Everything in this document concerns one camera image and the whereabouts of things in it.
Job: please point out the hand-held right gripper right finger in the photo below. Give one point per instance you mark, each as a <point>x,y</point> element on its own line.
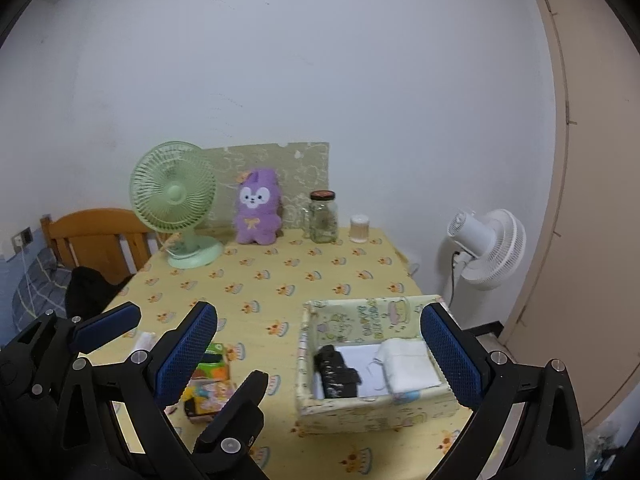
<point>450,355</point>

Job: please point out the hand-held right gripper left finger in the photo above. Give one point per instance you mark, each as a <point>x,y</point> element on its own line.
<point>185,355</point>

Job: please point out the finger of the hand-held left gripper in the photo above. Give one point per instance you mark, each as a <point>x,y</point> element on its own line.
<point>107,327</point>
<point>240,410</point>

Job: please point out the green and orange packet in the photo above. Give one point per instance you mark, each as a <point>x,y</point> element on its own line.
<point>215,367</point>

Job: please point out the yellow and pink packet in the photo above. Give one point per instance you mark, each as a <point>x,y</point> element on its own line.
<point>210,395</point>

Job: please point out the white cloth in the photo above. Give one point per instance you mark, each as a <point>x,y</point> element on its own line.
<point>407,365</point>

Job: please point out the black cloth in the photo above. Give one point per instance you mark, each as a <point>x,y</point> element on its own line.
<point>87,290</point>
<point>335,375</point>

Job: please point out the yellow patterned cushion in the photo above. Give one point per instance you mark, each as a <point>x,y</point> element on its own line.
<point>350,410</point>

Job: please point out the grey plaid bedding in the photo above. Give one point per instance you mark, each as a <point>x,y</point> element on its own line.
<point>40,290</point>

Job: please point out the white flat sheet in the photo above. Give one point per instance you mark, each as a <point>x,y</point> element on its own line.
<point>362,360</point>

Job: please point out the wooden bed headboard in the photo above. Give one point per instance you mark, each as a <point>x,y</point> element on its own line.
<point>95,230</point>

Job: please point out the white standing fan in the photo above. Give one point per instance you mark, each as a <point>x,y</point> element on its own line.
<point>480,245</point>

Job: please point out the yellow cake-print tablecloth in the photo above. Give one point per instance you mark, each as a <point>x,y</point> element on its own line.
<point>280,280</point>

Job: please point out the green desk fan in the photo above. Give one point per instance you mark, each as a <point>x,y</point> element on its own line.
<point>172,195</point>

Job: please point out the purple plush toy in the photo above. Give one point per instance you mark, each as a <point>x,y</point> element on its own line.
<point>257,220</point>

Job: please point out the cotton swab container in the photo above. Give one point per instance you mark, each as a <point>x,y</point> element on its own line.
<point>360,230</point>

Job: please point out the glass jar with dark lid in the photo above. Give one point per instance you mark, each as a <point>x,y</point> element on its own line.
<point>322,220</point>

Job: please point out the beige door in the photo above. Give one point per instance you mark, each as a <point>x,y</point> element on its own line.
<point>590,160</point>

